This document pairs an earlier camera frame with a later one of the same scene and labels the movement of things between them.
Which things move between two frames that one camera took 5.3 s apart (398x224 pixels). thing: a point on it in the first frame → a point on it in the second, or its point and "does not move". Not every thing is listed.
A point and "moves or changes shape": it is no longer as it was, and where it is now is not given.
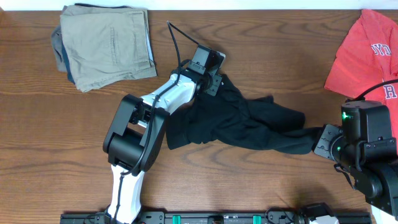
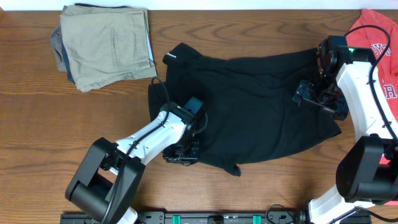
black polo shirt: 228,116 moves or changes shape
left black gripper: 214,89 → 171,155
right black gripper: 323,148 → 306,91
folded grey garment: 56,37 does not move
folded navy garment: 69,71 does not move
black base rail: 218,218 does not move
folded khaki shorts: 106,45 does not move
